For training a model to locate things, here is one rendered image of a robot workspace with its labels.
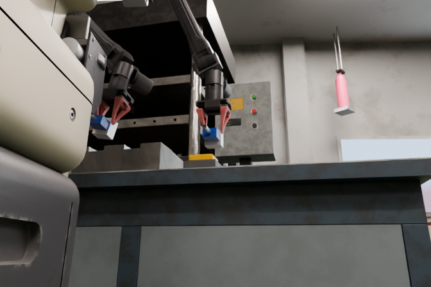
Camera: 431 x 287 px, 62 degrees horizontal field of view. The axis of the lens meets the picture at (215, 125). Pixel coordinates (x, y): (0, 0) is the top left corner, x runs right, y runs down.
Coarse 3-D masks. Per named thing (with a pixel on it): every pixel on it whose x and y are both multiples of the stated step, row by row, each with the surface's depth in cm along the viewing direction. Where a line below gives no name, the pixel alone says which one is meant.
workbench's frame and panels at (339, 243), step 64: (128, 192) 92; (192, 192) 88; (256, 192) 84; (320, 192) 81; (384, 192) 78; (128, 256) 86; (192, 256) 83; (256, 256) 80; (320, 256) 77; (384, 256) 74
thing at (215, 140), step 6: (204, 126) 100; (204, 132) 104; (210, 132) 103; (216, 132) 103; (204, 138) 105; (210, 138) 105; (216, 138) 104; (222, 138) 108; (210, 144) 106; (216, 144) 106; (222, 144) 108
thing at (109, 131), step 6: (90, 120) 100; (96, 120) 100; (102, 120) 100; (108, 120) 103; (96, 126) 101; (102, 126) 100; (108, 126) 103; (114, 126) 105; (96, 132) 103; (102, 132) 102; (108, 132) 102; (114, 132) 105; (102, 138) 105; (108, 138) 104
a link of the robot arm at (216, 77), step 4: (208, 72) 113; (212, 72) 112; (216, 72) 112; (220, 72) 113; (208, 76) 112; (212, 76) 112; (216, 76) 112; (220, 76) 112; (208, 80) 112; (212, 80) 111; (216, 80) 111; (220, 80) 112; (208, 84) 112; (212, 84) 112; (220, 84) 112
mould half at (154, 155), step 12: (144, 144) 97; (156, 144) 96; (96, 156) 99; (108, 156) 99; (120, 156) 98; (132, 156) 97; (144, 156) 96; (156, 156) 95; (168, 156) 101; (180, 156) 126; (84, 168) 99; (96, 168) 98; (108, 168) 97; (120, 168) 97; (132, 168) 96; (144, 168) 95; (156, 168) 94
